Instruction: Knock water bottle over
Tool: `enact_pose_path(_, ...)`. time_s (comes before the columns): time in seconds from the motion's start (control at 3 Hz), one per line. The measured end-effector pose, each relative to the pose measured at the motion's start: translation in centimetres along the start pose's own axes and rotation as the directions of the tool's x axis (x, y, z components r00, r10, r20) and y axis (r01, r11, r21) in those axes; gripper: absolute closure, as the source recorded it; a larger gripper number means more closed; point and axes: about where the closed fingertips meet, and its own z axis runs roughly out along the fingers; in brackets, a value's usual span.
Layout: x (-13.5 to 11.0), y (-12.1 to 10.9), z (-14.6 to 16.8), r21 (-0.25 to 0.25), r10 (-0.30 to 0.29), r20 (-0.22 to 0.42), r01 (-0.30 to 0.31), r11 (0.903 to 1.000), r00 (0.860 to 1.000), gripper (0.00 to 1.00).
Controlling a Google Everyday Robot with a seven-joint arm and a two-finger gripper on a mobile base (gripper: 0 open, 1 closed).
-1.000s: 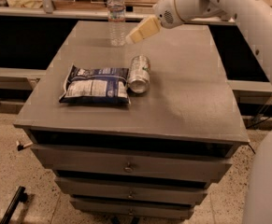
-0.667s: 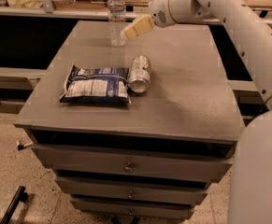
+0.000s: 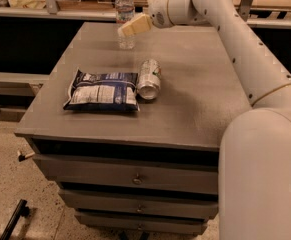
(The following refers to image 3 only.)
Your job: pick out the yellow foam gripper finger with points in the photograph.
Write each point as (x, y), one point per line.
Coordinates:
(138, 24)

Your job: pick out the silver soda can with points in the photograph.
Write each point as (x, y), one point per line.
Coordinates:
(149, 79)

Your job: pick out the grey metal shelf rack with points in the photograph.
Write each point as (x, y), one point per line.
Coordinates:
(85, 7)

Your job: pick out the clear plastic water bottle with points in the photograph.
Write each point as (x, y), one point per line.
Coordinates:
(124, 13)

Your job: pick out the left black base leg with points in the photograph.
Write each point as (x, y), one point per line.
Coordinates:
(21, 210)

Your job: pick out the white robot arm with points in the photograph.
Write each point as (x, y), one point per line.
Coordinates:
(254, 173)

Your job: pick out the blue chip bag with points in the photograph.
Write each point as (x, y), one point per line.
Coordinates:
(102, 92)

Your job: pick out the grey drawer cabinet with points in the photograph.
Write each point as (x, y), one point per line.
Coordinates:
(155, 169)

